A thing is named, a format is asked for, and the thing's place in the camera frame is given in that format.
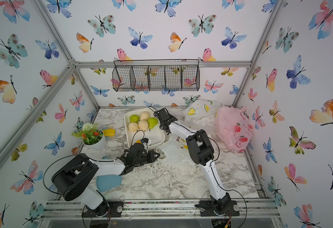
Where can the pink apple print plastic bag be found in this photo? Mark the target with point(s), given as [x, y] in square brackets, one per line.
[234, 128]

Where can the blue paddle shaped board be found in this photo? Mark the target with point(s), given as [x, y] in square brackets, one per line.
[107, 182]

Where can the white cartoon print plastic bag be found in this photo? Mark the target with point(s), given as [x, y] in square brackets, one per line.
[175, 152]

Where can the small yellow object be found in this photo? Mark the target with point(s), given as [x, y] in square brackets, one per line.
[109, 132]

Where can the white rectangular fruit tray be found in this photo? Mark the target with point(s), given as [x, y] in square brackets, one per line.
[156, 136]

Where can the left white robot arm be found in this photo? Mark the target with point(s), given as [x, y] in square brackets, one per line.
[73, 179]

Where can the white lemon print plastic bag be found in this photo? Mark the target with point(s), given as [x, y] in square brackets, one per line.
[202, 115]

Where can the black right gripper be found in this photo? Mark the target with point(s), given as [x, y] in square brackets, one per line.
[171, 116]

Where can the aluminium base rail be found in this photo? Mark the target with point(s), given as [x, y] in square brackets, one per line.
[155, 209]

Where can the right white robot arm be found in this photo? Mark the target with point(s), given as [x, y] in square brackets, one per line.
[201, 152]

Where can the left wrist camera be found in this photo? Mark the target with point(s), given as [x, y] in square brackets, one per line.
[145, 142]

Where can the potted plant white pot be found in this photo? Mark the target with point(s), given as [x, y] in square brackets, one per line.
[91, 136]

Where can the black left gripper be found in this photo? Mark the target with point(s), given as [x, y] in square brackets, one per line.
[151, 158]

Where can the light green pear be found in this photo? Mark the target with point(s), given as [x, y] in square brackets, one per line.
[134, 119]

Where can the black wire mesh basket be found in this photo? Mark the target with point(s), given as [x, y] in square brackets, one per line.
[156, 75]

